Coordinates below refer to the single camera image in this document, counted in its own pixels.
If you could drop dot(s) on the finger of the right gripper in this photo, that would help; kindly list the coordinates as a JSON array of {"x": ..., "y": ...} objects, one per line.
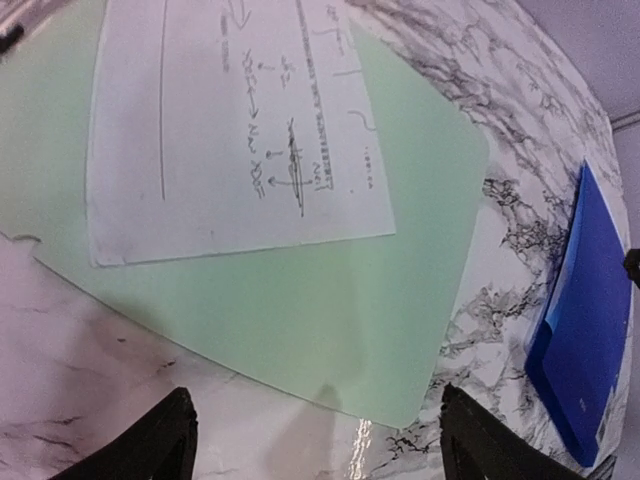
[{"x": 631, "y": 265}]

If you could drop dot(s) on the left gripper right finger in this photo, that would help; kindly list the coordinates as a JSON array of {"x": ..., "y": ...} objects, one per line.
[{"x": 476, "y": 445}]

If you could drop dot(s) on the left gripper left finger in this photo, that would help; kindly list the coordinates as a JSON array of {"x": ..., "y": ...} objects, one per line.
[{"x": 162, "y": 444}]

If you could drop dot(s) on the blue file folder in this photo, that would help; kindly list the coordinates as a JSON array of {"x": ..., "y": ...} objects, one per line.
[{"x": 576, "y": 352}]

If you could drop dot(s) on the green translucent clipboard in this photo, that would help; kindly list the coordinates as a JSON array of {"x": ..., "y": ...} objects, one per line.
[{"x": 354, "y": 325}]

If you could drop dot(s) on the printed white paper sheet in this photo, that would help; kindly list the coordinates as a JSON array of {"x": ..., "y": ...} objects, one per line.
[{"x": 221, "y": 127}]

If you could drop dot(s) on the metal clipboard clip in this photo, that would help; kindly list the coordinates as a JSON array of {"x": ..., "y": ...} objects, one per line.
[{"x": 20, "y": 19}]

